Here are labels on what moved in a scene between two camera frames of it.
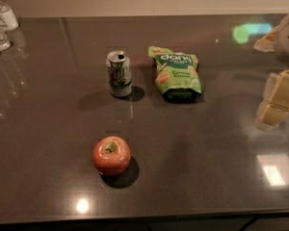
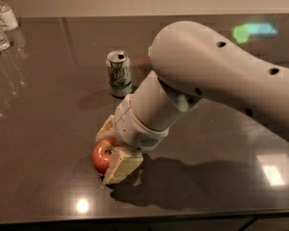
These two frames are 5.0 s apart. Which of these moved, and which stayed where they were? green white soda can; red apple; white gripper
Moved: white gripper
Stayed: red apple; green white soda can
